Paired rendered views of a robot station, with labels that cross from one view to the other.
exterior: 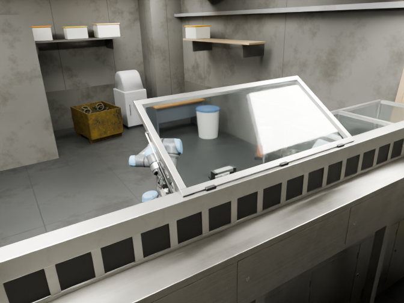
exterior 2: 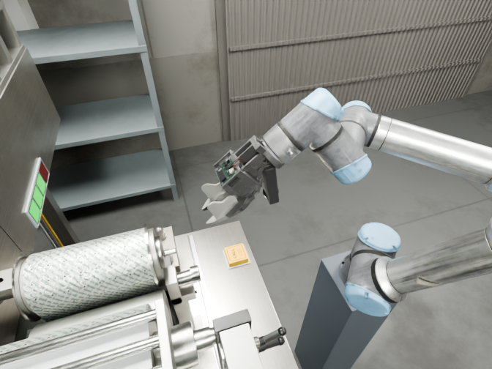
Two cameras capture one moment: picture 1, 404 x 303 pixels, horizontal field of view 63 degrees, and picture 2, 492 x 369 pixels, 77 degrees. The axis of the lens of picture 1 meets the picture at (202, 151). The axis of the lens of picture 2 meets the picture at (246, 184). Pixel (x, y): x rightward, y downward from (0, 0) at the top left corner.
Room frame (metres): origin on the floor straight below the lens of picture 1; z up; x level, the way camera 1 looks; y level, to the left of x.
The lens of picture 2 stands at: (1.89, -0.24, 1.85)
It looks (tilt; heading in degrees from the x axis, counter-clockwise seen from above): 43 degrees down; 103
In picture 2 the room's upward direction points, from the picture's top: straight up
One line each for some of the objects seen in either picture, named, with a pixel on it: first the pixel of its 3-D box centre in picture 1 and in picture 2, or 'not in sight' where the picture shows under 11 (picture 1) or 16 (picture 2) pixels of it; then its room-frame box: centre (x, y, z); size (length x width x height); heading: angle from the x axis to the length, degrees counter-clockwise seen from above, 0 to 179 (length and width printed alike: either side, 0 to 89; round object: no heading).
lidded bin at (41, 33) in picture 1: (37, 33); not in sight; (6.96, 3.19, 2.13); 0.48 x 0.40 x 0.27; 121
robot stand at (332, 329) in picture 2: not in sight; (335, 329); (2.14, 0.40, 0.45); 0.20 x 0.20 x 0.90; 31
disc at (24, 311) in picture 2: not in sight; (32, 285); (1.37, -0.02, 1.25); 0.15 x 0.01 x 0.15; 121
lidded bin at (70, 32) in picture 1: (75, 32); not in sight; (7.34, 2.56, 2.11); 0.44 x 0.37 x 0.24; 121
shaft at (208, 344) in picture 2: not in sight; (214, 335); (1.79, -0.06, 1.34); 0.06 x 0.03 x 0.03; 31
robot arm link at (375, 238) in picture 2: (151, 201); (375, 247); (2.14, 0.39, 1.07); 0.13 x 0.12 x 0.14; 80
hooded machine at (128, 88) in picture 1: (130, 98); not in sight; (7.61, 1.63, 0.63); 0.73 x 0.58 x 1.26; 31
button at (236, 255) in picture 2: not in sight; (236, 255); (1.71, 0.37, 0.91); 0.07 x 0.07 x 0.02; 31
